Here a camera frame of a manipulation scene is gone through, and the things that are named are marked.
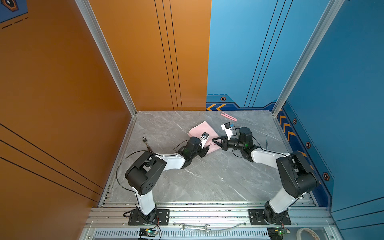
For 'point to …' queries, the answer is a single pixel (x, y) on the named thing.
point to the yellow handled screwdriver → (266, 146)
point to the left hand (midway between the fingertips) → (204, 141)
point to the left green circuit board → (147, 232)
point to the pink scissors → (228, 116)
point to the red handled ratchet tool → (144, 140)
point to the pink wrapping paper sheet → (197, 131)
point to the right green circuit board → (275, 233)
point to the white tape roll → (299, 232)
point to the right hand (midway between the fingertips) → (212, 141)
